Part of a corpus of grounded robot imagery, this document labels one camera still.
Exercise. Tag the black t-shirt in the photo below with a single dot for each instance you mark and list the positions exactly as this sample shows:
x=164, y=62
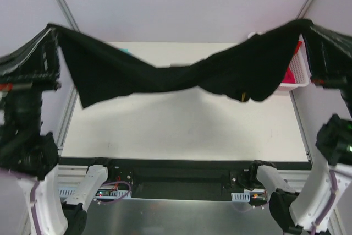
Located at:
x=251, y=70

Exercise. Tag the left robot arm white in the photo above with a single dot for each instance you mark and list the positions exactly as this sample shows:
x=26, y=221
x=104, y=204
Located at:
x=26, y=154

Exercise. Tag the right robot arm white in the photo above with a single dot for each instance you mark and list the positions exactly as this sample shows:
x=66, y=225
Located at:
x=310, y=209

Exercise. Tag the white plastic basket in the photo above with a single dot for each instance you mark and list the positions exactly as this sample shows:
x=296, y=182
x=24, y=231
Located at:
x=303, y=74

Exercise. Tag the red t-shirt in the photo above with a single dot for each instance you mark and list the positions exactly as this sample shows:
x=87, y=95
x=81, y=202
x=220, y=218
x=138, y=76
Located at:
x=297, y=47

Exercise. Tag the magenta t-shirt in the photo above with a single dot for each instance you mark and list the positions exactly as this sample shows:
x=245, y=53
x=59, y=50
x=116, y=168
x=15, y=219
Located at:
x=292, y=73

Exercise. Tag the folded teal t-shirt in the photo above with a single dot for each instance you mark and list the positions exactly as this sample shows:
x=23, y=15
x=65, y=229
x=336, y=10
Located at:
x=125, y=51

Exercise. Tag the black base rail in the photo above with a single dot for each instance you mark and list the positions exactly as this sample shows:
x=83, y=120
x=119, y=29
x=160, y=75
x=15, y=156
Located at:
x=171, y=179

